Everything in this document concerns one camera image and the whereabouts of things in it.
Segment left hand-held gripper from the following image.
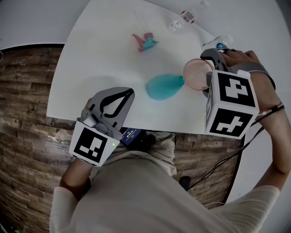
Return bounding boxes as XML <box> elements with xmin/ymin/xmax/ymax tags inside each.
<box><xmin>69</xmin><ymin>86</ymin><xmax>136</xmax><ymax>167</ymax></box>

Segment person's left forearm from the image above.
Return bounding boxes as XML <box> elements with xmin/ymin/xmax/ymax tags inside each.
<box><xmin>59</xmin><ymin>158</ymin><xmax>94</xmax><ymax>201</ymax></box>

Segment black cable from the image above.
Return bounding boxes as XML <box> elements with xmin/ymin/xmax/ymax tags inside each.
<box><xmin>187</xmin><ymin>118</ymin><xmax>266</xmax><ymax>191</ymax></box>

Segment person's right forearm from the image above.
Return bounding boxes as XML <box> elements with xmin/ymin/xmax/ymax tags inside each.
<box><xmin>256</xmin><ymin>106</ymin><xmax>291</xmax><ymax>175</ymax></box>

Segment white plastic bottle blue label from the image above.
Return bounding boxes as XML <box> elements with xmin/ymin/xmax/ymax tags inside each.
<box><xmin>201</xmin><ymin>34</ymin><xmax>234</xmax><ymax>52</ymax></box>

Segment grey hand strap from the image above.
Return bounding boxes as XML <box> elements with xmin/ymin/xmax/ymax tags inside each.
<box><xmin>227</xmin><ymin>62</ymin><xmax>277</xmax><ymax>91</ymax></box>

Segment teal large spray bottle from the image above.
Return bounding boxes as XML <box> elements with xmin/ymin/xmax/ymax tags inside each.
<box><xmin>145</xmin><ymin>74</ymin><xmax>185</xmax><ymax>101</ymax></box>

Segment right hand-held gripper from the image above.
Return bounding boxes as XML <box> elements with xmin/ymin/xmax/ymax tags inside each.
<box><xmin>199</xmin><ymin>47</ymin><xmax>260</xmax><ymax>140</ymax></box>

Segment person's right hand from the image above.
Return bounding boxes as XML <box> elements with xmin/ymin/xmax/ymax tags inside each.
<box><xmin>221</xmin><ymin>48</ymin><xmax>285</xmax><ymax>112</ymax></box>

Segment person's beige shirt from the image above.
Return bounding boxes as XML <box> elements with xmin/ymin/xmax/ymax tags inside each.
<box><xmin>49</xmin><ymin>151</ymin><xmax>280</xmax><ymax>233</ymax></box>

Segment small black recorder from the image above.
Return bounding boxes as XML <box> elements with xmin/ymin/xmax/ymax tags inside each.
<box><xmin>138</xmin><ymin>132</ymin><xmax>156</xmax><ymax>151</ymax></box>

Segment pink plastic cup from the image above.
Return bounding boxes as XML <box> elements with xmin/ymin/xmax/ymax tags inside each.
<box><xmin>183</xmin><ymin>58</ymin><xmax>214</xmax><ymax>91</ymax></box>

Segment pink and teal spray nozzle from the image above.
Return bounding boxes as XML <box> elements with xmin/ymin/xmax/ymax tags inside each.
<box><xmin>131</xmin><ymin>32</ymin><xmax>159</xmax><ymax>52</ymax></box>

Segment clear plastic bottle red label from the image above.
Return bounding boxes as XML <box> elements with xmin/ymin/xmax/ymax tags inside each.
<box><xmin>168</xmin><ymin>0</ymin><xmax>210</xmax><ymax>35</ymax></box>

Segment black wrist band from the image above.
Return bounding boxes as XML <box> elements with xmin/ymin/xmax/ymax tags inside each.
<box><xmin>261</xmin><ymin>103</ymin><xmax>285</xmax><ymax>117</ymax></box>

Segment black device with screen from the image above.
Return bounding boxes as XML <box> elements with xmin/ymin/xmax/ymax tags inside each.
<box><xmin>119</xmin><ymin>127</ymin><xmax>143</xmax><ymax>147</ymax></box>

